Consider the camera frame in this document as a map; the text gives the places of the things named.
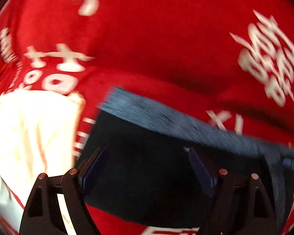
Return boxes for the black pants with grey waistband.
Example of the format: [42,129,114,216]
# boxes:
[79,87,294,234]

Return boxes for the red blanket with white characters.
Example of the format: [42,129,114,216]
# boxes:
[0,0,294,234]

